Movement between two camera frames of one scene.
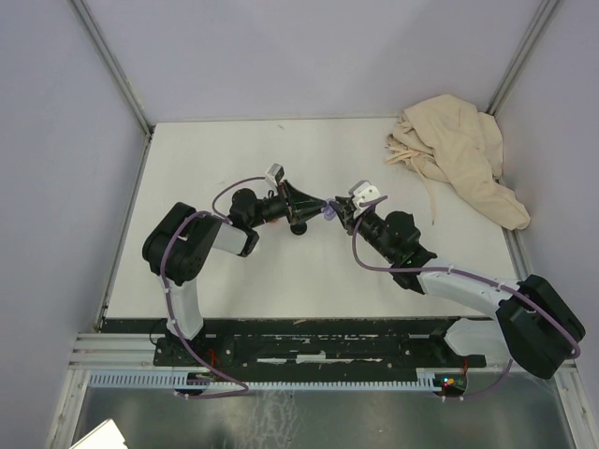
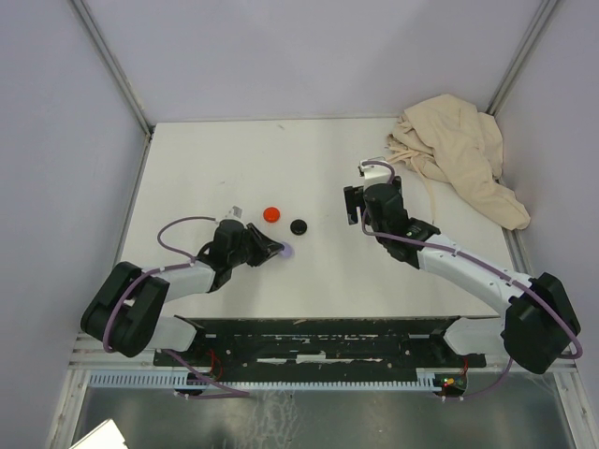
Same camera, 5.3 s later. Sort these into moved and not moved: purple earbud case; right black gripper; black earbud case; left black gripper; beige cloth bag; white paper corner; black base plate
Moved: purple earbud case; left black gripper; right black gripper
Not moved: white paper corner; black base plate; beige cloth bag; black earbud case
